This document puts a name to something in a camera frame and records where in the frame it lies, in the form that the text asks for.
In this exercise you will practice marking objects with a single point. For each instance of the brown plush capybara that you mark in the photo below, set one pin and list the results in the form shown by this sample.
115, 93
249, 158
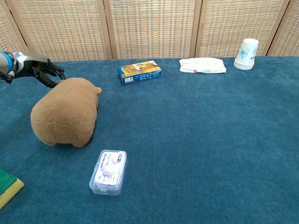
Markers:
66, 112

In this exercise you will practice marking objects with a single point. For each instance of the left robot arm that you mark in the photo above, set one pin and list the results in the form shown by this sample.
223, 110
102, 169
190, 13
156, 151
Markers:
7, 64

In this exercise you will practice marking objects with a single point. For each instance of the blue tablecloth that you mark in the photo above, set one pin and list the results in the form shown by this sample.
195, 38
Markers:
149, 140

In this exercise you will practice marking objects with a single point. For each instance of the white tissue pack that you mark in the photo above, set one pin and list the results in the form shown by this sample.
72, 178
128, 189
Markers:
202, 65

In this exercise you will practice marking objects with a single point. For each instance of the white paper cup stack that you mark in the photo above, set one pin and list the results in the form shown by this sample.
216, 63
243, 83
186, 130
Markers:
246, 54

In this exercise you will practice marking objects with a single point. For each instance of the green yellow sponge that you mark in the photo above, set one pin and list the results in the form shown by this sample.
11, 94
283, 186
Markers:
8, 186

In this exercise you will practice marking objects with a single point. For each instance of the woven folding screen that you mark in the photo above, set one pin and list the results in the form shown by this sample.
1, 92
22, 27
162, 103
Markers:
149, 29

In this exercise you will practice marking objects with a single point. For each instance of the colourful cartoon carton box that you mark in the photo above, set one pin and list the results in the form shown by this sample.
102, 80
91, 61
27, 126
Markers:
139, 72

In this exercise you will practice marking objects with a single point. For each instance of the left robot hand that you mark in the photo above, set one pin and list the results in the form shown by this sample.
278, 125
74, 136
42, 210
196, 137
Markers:
39, 68

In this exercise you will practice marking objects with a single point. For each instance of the clear plastic card box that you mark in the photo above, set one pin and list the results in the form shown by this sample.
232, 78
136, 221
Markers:
108, 172

